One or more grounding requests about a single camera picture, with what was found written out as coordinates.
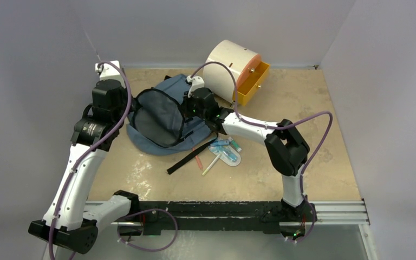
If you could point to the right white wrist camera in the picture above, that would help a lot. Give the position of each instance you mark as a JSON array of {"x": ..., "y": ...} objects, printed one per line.
[{"x": 195, "y": 83}]

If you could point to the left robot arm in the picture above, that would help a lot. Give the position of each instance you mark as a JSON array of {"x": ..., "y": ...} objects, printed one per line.
[{"x": 66, "y": 223}]

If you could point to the cream round drawer cabinet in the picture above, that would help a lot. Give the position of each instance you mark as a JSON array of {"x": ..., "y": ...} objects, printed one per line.
[{"x": 229, "y": 61}]

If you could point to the blister pack with blue items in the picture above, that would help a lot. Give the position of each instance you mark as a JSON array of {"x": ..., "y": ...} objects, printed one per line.
[{"x": 227, "y": 153}]

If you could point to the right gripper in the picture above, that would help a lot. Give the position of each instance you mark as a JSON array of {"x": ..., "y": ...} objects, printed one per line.
[{"x": 186, "y": 108}]

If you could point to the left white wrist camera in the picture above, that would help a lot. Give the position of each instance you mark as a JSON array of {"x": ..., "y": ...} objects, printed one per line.
[{"x": 107, "y": 72}]

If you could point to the blue backpack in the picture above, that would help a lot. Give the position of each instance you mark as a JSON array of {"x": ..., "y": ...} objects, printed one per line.
[{"x": 158, "y": 126}]

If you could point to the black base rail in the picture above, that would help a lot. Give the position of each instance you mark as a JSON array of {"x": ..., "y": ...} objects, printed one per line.
[{"x": 268, "y": 217}]

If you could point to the aluminium frame rail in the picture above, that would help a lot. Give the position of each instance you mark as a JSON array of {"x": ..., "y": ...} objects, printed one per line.
[{"x": 341, "y": 212}]

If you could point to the yellow open drawer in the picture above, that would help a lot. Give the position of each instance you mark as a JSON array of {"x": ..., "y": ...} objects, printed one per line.
[{"x": 250, "y": 82}]

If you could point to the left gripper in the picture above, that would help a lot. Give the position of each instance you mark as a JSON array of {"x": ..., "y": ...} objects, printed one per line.
[{"x": 124, "y": 95}]

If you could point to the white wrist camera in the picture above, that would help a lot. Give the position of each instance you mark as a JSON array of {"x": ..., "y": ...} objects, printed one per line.
[
  {"x": 195, "y": 83},
  {"x": 107, "y": 72}
]

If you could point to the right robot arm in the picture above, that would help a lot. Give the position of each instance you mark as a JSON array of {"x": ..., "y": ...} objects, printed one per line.
[{"x": 286, "y": 147}]

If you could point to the green white glue stick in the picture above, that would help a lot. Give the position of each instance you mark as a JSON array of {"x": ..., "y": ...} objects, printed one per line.
[{"x": 234, "y": 144}]

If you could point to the white marker pen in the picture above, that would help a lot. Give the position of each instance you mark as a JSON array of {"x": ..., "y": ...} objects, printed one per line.
[{"x": 211, "y": 165}]

